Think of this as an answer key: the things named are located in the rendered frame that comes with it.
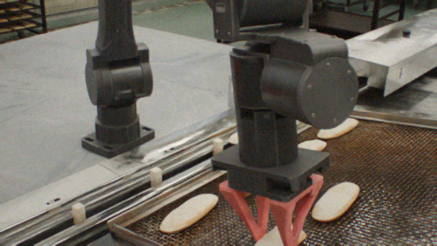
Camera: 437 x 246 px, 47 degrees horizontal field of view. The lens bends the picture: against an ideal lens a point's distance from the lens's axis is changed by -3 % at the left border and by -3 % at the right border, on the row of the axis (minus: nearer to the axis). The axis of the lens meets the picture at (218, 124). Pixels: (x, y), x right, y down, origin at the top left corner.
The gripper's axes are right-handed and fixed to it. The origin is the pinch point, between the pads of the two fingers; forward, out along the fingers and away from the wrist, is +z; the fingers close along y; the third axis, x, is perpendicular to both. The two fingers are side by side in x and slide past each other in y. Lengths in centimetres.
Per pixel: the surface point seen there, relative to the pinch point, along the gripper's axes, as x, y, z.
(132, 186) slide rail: 5.1, -29.8, 3.2
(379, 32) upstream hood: 96, -32, -4
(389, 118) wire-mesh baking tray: 42.2, -5.8, 0.8
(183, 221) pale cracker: -1.9, -11.5, 0.4
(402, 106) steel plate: 72, -16, 9
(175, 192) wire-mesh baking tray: 3.5, -18.4, 0.7
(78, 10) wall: 292, -469, 11
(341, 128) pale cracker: 33.7, -10.5, 0.4
